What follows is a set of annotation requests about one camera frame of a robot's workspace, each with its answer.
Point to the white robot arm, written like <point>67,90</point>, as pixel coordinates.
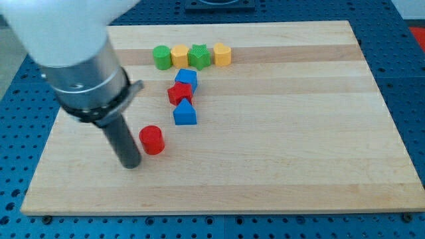
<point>70,43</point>

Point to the red cylinder block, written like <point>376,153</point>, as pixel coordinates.
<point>152,140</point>

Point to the green cylinder block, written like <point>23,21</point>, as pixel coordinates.
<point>162,57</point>

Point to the red star block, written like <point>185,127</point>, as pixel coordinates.
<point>178,92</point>

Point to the wooden board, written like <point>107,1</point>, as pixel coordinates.
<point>295,125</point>

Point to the blue cube block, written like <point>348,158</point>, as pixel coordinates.
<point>187,77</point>

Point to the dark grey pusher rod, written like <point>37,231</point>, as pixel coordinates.
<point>120,138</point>

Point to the blue triangle block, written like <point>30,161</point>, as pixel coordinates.
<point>185,113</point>

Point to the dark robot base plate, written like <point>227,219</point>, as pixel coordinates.
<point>219,5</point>

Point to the yellow hexagon block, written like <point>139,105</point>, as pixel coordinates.
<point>179,56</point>

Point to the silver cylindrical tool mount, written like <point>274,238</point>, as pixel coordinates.
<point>96,90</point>

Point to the yellow heart block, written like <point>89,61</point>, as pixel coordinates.
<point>222,54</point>

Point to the green star block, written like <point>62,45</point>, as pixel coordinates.
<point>199,56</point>

